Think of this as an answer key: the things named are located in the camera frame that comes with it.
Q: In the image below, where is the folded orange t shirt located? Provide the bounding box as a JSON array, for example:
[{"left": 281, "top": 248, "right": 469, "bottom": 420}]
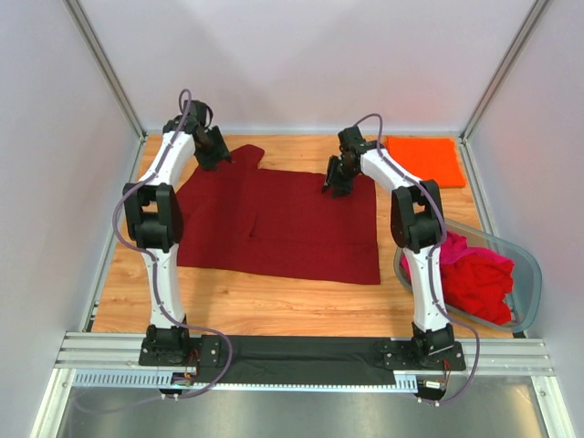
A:
[{"left": 384, "top": 136, "right": 466, "bottom": 189}]

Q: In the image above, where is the dark red t shirt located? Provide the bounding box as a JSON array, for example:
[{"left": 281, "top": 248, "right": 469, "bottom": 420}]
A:
[{"left": 177, "top": 144, "right": 381, "bottom": 285}]

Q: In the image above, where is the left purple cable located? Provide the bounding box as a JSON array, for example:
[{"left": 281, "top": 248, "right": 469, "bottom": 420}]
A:
[{"left": 72, "top": 89, "right": 234, "bottom": 414}]

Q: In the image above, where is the slotted cable duct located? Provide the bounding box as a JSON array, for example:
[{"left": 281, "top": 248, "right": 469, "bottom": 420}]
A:
[{"left": 72, "top": 370, "right": 418, "bottom": 394}]

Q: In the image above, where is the right aluminium frame post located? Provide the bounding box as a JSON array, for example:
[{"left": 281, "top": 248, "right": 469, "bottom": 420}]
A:
[{"left": 459, "top": 0, "right": 551, "bottom": 141}]

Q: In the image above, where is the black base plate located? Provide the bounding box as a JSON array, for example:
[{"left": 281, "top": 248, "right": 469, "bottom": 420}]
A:
[
  {"left": 138, "top": 335, "right": 229, "bottom": 368},
  {"left": 378, "top": 339, "right": 466, "bottom": 371}
]

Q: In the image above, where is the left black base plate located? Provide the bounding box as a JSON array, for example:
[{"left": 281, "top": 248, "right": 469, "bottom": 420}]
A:
[{"left": 138, "top": 335, "right": 229, "bottom": 368}]

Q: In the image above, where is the aluminium frame post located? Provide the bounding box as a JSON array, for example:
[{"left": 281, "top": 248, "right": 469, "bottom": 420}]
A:
[
  {"left": 459, "top": 0, "right": 551, "bottom": 141},
  {"left": 63, "top": 0, "right": 147, "bottom": 140}
]

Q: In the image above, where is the bright red t shirt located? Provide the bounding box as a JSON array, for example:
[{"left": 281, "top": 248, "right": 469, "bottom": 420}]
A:
[{"left": 441, "top": 253, "right": 515, "bottom": 325}]

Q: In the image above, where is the left aluminium frame post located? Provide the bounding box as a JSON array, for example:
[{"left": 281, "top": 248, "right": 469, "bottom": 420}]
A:
[{"left": 63, "top": 0, "right": 147, "bottom": 140}]

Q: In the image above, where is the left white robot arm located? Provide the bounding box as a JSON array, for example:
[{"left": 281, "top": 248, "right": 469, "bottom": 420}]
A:
[{"left": 122, "top": 115, "right": 231, "bottom": 367}]

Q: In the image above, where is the pink t shirt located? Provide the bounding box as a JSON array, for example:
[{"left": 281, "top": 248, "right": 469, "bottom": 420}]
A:
[{"left": 440, "top": 232, "right": 515, "bottom": 276}]

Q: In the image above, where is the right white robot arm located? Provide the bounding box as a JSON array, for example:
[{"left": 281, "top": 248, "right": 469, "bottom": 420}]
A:
[{"left": 322, "top": 126, "right": 454, "bottom": 365}]

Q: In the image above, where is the black cloth strip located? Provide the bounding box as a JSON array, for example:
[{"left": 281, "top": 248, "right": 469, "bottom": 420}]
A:
[{"left": 220, "top": 336, "right": 395, "bottom": 386}]

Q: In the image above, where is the aluminium front rail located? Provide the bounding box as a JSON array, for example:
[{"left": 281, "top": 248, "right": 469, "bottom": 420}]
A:
[{"left": 54, "top": 332, "right": 555, "bottom": 377}]

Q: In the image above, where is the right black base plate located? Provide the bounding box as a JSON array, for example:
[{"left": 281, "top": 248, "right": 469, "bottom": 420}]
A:
[{"left": 378, "top": 339, "right": 466, "bottom": 371}]

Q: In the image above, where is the clear plastic basket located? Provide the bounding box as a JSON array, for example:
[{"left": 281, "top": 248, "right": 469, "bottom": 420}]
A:
[{"left": 394, "top": 221, "right": 542, "bottom": 333}]

